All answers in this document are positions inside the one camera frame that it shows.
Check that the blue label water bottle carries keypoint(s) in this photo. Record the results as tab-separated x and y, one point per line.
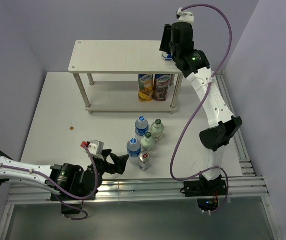
141	127
133	148

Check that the dark red berry juice carton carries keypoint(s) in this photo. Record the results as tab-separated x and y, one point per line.
160	87

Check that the near green cap soda bottle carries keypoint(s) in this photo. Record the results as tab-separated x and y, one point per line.
148	142

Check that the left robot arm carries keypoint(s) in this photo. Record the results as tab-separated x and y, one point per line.
70	181

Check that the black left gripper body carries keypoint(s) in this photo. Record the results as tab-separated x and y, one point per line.
101	166

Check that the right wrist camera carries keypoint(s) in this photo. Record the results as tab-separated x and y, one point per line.
185	16

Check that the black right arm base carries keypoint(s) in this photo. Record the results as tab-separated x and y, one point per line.
213	193

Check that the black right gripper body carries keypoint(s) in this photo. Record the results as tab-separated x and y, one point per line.
172	47

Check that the Red Bull can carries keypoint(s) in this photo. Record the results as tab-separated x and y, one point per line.
143	161
166	56

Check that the aluminium rail frame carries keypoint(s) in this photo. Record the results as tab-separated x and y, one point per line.
58	111

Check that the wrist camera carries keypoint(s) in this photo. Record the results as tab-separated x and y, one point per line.
185	16
94	147

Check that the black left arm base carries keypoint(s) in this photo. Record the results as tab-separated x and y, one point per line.
70	200

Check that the yellow pineapple juice carton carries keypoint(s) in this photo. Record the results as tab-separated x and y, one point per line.
145	87

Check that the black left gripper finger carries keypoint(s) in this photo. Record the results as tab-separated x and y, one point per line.
104	154
120	162

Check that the white two-tier shelf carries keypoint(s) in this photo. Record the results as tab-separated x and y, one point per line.
106	73

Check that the far green cap soda bottle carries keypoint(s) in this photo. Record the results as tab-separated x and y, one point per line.
157	129

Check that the green cap soda bottle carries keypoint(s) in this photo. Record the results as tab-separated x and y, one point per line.
157	129
148	142

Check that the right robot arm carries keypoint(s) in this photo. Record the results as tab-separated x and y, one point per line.
223	125

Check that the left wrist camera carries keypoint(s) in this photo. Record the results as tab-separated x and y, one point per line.
94	147

